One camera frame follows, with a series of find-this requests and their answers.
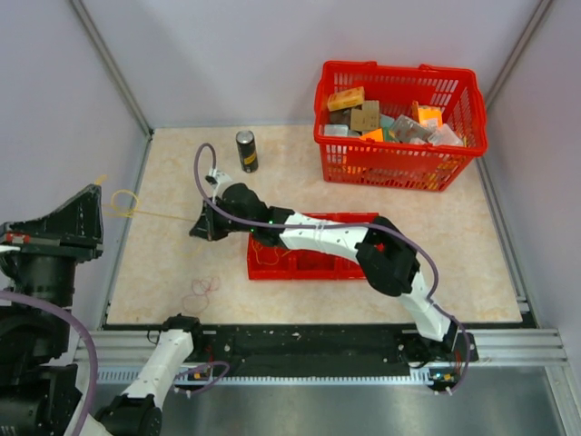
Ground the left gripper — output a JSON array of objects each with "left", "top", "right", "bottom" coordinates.
[{"left": 0, "top": 180, "right": 103, "bottom": 353}]

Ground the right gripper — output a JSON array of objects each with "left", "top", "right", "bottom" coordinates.
[{"left": 192, "top": 196, "right": 256, "bottom": 243}]

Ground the orange cable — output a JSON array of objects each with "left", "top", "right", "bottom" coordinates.
[{"left": 93, "top": 174, "right": 205, "bottom": 258}]

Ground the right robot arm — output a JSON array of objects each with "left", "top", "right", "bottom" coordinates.
[{"left": 190, "top": 176, "right": 471, "bottom": 360}]

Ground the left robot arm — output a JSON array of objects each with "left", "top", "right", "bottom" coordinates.
[{"left": 1, "top": 183, "right": 206, "bottom": 435}]

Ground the red three-compartment tray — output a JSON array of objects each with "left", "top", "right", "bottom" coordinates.
[{"left": 247, "top": 234, "right": 365, "bottom": 281}]

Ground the black drink can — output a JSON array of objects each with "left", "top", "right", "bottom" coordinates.
[{"left": 235, "top": 130, "right": 259, "bottom": 173}]

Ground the brown cardboard box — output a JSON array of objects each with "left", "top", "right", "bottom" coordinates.
[{"left": 350, "top": 100, "right": 380, "bottom": 134}]

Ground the orange box in basket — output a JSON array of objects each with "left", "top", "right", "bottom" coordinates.
[{"left": 327, "top": 86, "right": 365, "bottom": 112}]

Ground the red plastic shopping basket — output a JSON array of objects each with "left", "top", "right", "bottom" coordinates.
[{"left": 313, "top": 61, "right": 487, "bottom": 192}]

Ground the clear plastic package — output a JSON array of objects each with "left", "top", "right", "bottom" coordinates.
[{"left": 390, "top": 114, "right": 432, "bottom": 144}]

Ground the orange carton in basket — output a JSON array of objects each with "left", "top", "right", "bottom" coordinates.
[{"left": 411, "top": 101, "right": 443, "bottom": 132}]

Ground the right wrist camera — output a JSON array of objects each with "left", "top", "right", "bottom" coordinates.
[{"left": 205, "top": 168, "right": 234, "bottom": 199}]

